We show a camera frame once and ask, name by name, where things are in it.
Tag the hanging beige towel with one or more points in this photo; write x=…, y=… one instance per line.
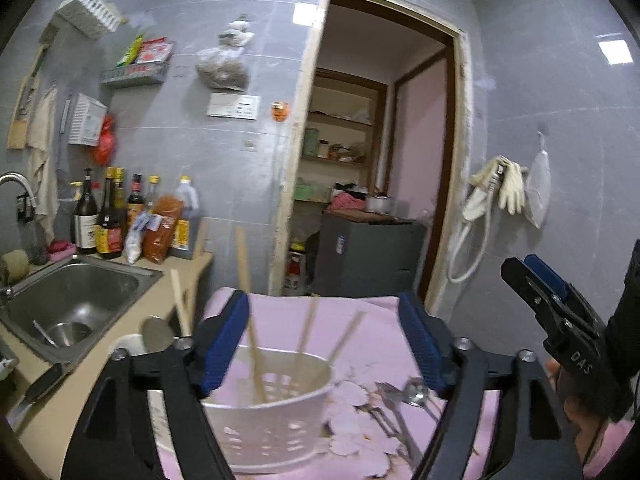
x=41, y=163

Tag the person's right hand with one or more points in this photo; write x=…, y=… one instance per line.
x=597, y=438

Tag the orange wall hook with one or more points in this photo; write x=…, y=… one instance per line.
x=280, y=111

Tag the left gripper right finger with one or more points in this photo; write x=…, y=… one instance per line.
x=530, y=438

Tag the white wall basket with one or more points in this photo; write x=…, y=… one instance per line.
x=94, y=18

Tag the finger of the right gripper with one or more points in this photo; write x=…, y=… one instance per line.
x=565, y=291
x=568, y=337

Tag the hanging plastic bag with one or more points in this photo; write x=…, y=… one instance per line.
x=223, y=67

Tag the white wall switch panel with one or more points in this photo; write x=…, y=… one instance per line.
x=233, y=106

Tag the large steel spoon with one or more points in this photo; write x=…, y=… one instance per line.
x=415, y=393

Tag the white wall box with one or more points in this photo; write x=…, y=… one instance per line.
x=87, y=120

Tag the red plastic bag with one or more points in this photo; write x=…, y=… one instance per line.
x=103, y=152

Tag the steel kitchen sink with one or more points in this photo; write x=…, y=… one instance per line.
x=62, y=310

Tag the kitchen knife black handle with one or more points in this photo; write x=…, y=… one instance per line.
x=36, y=391

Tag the wooden cutting board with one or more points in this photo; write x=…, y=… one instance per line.
x=23, y=106

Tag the hanging mesh bag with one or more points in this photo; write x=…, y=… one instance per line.
x=538, y=186

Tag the steel fork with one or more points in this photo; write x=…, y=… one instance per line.
x=392, y=399

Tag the dark wine bottle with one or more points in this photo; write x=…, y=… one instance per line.
x=85, y=216

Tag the white plastic utensil holder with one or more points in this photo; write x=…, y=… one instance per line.
x=278, y=436

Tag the white rubber gloves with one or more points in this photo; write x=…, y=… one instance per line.
x=500, y=179

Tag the dark soy sauce bottle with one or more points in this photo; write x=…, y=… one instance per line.
x=109, y=223

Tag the dark grey cabinet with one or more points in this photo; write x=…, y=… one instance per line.
x=358, y=259

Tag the orange spice bag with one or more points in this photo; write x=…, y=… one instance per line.
x=160, y=229

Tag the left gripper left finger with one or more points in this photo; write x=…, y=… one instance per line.
x=114, y=438

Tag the grey wall shelf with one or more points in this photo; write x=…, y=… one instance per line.
x=133, y=75

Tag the wooden door frame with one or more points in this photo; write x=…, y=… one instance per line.
x=461, y=119

